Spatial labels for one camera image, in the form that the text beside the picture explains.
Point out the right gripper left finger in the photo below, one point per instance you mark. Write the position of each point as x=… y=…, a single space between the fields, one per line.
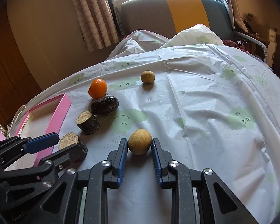
x=107 y=174

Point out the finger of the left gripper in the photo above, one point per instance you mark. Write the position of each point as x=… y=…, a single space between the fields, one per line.
x=14 y=148
x=44 y=165

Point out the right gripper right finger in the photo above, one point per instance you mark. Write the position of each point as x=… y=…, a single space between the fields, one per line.
x=171 y=174

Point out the sugarcane chunk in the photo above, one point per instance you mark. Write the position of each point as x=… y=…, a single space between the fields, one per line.
x=71 y=139
x=87 y=122

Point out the tan longan fruit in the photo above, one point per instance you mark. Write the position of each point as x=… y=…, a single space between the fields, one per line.
x=139 y=142
x=148 y=77

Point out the dark wrinkled fruit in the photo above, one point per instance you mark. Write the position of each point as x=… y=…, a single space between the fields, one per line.
x=104 y=106

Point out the pink shallow tray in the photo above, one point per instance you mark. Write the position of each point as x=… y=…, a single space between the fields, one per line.
x=47 y=117

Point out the white patterned plastic tablecloth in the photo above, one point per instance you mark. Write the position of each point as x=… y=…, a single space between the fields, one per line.
x=210 y=106

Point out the small mandarin orange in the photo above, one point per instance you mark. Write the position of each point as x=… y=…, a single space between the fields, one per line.
x=97 y=89

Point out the left beige curtain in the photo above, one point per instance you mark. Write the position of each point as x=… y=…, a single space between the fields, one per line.
x=96 y=23

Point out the beige curtain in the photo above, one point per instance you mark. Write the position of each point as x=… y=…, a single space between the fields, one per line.
x=96 y=23
x=235 y=13

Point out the grey yellow blue headboard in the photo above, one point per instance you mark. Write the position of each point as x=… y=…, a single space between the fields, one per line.
x=169 y=17

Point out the white cabinet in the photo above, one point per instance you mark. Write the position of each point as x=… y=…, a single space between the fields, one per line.
x=271 y=47

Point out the right beige curtain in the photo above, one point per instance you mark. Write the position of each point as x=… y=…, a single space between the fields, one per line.
x=235 y=13

